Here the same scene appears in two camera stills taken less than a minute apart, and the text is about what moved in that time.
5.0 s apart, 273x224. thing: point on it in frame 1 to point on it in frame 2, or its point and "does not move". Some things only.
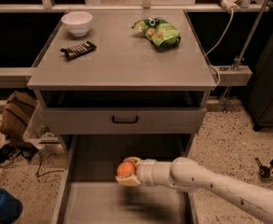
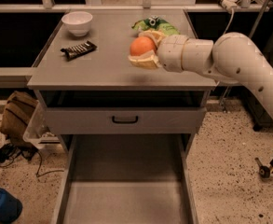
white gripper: [144, 171] to [170, 53]
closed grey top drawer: [129, 120] does not move
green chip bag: [160, 32] does not move
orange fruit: [125, 169] to [142, 45]
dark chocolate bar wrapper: [78, 50] does not move
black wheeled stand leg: [265, 171] does not move
